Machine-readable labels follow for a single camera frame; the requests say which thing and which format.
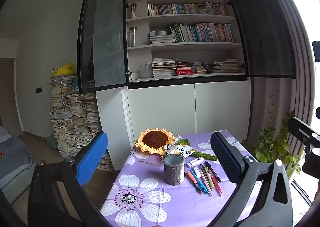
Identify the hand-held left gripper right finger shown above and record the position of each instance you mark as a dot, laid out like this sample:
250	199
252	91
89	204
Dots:
225	157

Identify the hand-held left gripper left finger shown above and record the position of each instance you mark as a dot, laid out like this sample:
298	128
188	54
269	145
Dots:
92	157

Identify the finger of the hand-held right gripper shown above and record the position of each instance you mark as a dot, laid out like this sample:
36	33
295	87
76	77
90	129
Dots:
302	130

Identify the black pen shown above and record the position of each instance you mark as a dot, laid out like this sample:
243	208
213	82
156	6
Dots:
213	171

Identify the light green pen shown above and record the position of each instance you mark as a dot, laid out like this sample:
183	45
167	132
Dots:
210	180

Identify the red capped pen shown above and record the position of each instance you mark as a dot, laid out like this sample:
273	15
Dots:
217	184

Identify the white correction tape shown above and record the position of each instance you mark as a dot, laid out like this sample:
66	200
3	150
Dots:
196	160

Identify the pink patterned pen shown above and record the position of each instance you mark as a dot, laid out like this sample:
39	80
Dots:
207	182

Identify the white eraser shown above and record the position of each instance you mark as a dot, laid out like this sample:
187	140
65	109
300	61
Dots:
197	171

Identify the blue pen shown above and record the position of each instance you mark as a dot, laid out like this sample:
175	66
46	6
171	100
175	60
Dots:
203	187

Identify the orange pen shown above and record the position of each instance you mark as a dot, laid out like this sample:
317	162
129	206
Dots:
192	177

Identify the grey dotted pen holder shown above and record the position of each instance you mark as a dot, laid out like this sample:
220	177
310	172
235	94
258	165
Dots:
173	172

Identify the green potted plant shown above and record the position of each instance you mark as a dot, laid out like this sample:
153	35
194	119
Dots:
272	144

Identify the tall pile of paper books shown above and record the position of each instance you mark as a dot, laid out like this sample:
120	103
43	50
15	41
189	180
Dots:
75	122

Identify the sunflower print gift tag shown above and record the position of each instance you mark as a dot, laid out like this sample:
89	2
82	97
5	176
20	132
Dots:
183	150

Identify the white ribbon bow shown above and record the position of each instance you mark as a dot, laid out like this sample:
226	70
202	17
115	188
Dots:
172	148

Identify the purple floral tablecloth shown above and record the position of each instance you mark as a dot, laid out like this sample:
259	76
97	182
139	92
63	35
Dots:
140	199

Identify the crochet sunflower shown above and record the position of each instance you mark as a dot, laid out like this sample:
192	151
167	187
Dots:
155	138

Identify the grey bed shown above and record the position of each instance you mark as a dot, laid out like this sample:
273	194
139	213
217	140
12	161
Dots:
13	157

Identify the white bookshelf cabinet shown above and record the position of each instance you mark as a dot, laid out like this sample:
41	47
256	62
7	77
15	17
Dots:
162	107

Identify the black monitor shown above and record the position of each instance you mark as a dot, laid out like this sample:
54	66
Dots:
316	50

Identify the stack of magazines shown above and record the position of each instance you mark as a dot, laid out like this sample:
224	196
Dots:
225	66

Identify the small stack of books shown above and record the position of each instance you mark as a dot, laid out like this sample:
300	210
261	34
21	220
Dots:
200	68

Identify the yellow plush toy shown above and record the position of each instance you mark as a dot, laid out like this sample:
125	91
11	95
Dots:
63	69

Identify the thick red book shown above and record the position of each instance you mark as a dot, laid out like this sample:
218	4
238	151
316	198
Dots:
186	72

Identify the thin red book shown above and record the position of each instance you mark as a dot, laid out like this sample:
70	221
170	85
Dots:
186	68

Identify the clear pen cup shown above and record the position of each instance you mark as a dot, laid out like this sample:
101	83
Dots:
145	72

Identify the brown door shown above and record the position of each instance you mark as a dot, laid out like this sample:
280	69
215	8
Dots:
7	92

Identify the stack of white booklets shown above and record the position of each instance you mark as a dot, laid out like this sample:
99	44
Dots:
163	67

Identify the dark mesh cabinet door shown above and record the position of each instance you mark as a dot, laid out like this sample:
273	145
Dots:
262	29

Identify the tall glass bottle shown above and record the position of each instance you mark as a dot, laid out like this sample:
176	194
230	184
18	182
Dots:
132	37

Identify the row of tall books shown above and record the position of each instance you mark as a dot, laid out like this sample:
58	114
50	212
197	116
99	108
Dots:
202	32

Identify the clear glass cabinet door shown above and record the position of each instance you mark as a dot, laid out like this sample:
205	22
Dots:
105	29

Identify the stack of grey books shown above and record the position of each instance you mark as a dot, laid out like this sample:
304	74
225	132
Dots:
162	39

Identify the small white box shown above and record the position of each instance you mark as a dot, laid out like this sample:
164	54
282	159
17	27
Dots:
152	34

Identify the grey tape roll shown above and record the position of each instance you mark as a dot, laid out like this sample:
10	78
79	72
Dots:
162	33

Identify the row of small books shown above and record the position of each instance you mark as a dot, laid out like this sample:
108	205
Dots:
187	9

